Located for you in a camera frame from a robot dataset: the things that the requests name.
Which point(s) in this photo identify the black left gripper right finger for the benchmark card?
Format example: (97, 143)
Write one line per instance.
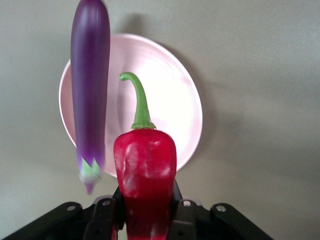
(190, 220)

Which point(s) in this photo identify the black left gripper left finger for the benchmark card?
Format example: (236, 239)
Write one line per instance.
(100, 220)

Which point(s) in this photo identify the red chili pepper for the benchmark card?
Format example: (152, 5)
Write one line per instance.
(145, 162)

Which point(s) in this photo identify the long purple eggplant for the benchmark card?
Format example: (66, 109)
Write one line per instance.
(90, 87)

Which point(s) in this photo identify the pink round plate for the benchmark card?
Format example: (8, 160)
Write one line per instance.
(170, 100)

